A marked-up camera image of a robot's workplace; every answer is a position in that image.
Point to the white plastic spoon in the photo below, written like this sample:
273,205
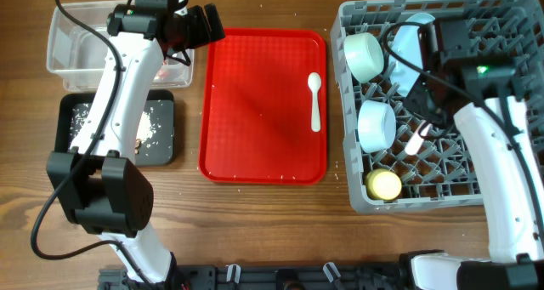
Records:
314,84

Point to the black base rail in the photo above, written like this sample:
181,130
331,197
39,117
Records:
329,276

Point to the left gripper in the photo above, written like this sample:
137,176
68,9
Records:
203,35

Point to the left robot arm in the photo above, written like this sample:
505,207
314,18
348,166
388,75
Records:
96,180

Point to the light blue bowl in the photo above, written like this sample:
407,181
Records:
376,126

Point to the food scraps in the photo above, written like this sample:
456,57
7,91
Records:
144,130

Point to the grey dishwasher rack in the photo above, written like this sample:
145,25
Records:
441,175

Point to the yellow plastic cup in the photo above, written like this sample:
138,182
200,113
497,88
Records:
382,184

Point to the red snack wrapper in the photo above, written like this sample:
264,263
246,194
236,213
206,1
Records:
161,75

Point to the light blue plate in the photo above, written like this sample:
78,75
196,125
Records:
406,45

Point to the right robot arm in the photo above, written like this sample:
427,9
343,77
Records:
482,100

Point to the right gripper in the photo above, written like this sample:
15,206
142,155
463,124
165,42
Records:
413,102

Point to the black waste tray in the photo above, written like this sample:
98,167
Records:
156,152

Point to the green bowl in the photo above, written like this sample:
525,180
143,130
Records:
364,56

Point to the red serving tray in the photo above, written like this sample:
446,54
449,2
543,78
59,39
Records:
257,106

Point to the white plastic fork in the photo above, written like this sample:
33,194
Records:
416,140

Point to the clear plastic bin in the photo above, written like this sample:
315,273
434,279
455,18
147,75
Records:
78,56

